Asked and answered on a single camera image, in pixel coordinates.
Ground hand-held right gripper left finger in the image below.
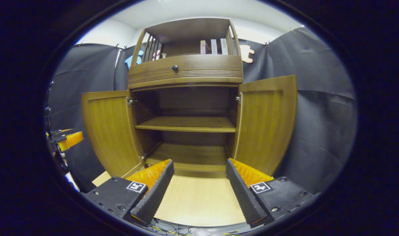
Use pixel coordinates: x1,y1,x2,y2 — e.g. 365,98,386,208
84,159,175,226

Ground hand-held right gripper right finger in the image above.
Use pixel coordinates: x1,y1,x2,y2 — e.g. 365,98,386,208
226,158,320,229

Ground wooden shoe cabinet door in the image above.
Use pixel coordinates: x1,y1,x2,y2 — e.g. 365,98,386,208
81,90,146,178
231,75,298,177

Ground wooden double-door shoe cabinet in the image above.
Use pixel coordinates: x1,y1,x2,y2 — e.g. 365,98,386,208
81,17,298,180

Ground wooden inner shelf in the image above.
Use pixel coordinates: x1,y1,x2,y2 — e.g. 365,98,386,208
135,116,237,133

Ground black backdrop cloth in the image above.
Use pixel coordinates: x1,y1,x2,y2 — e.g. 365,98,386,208
47,26,358,194

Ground tangled thin cables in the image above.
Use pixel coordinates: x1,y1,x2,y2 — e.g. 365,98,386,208
150,222,191,236

